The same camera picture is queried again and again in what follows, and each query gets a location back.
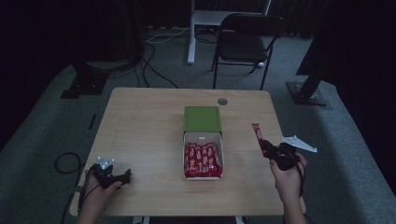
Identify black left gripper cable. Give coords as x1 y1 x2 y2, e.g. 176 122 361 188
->
77 170 104 217

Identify green box sleeve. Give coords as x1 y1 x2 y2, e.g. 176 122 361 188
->
182 105 223 133

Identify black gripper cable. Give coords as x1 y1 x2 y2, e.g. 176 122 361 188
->
77 170 104 217
295 153 307 199

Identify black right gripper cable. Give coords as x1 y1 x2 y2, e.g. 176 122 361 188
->
295 153 307 199

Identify black looped floor cable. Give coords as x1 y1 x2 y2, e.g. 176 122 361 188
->
54 152 83 175

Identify pile of red packets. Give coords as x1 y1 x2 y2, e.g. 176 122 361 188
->
184 142 223 178

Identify red snack stick packet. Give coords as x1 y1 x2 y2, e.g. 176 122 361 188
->
251 122 269 158

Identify white floor cable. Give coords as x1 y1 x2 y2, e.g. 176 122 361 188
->
145 27 191 45

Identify black metal stand base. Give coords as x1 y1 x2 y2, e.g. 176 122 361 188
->
60 60 110 100

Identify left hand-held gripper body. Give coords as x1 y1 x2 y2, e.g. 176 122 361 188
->
90 156 121 189

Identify black slanted metal stand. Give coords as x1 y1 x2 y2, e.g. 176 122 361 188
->
286 0 335 107

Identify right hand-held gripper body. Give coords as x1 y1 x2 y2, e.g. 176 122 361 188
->
270 134 318 172

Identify black folding chair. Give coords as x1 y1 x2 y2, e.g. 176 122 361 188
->
210 12 286 91

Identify person's left hand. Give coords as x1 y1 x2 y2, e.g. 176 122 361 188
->
81 173 123 213

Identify person's right hand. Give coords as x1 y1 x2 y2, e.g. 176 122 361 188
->
270 152 308 200

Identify black floor cables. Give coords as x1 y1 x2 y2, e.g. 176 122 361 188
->
134 41 180 90

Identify white cardboard drawer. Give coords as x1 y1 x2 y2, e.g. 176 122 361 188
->
181 131 225 181

